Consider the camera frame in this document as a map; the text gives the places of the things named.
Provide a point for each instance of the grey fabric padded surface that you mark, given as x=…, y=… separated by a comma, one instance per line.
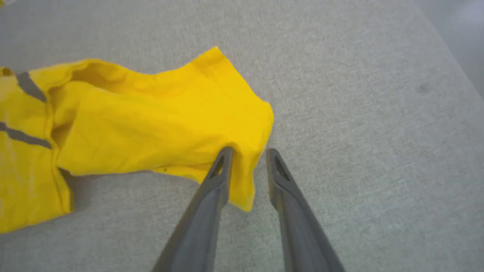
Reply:
x=359, y=113

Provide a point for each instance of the yellow printed t-shirt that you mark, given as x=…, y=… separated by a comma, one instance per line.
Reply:
x=151, y=124

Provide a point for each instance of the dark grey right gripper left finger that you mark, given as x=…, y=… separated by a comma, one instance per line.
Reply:
x=204, y=219

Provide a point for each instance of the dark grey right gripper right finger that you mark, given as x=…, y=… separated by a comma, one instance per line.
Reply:
x=298, y=226

